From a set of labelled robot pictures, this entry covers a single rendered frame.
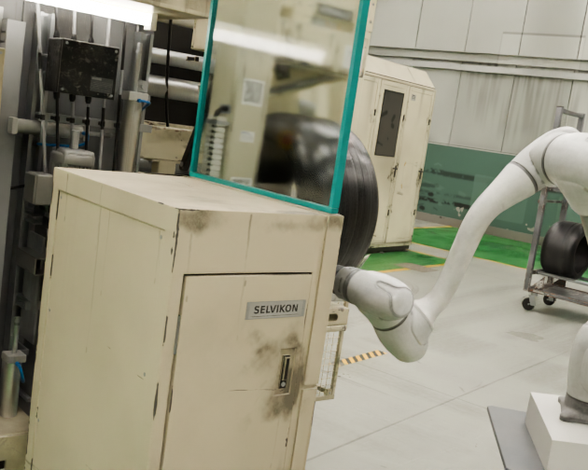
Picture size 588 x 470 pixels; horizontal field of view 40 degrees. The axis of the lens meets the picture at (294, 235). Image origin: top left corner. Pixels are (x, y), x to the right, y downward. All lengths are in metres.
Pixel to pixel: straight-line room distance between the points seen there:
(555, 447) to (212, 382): 1.01
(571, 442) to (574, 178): 0.69
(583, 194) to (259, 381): 0.86
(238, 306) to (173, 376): 0.18
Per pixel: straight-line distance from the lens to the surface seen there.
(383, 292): 1.89
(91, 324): 1.71
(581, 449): 2.22
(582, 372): 2.32
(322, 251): 1.64
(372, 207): 2.48
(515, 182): 2.04
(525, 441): 2.41
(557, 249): 7.71
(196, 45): 2.84
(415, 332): 2.01
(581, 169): 1.91
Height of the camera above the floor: 1.44
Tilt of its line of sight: 8 degrees down
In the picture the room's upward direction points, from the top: 8 degrees clockwise
